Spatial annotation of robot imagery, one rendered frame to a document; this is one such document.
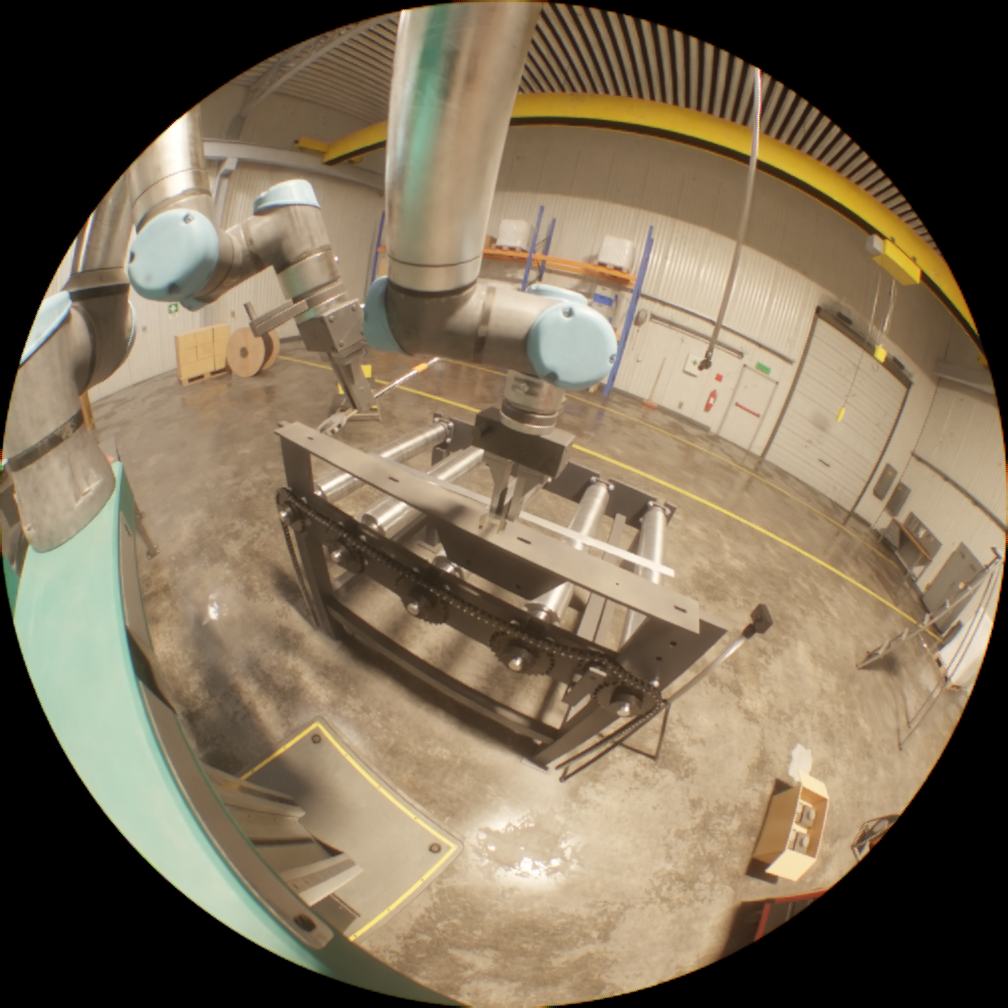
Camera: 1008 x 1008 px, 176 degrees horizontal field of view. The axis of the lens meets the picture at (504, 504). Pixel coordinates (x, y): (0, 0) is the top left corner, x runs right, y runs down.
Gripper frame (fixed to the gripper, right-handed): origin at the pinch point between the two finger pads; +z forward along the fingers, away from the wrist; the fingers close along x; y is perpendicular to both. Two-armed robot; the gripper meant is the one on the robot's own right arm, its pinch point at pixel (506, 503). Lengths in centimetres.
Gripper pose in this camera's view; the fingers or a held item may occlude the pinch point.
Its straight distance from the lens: 50.5
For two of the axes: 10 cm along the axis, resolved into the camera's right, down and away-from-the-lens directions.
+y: -4.2, 4.4, -7.9
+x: 8.9, 3.9, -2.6
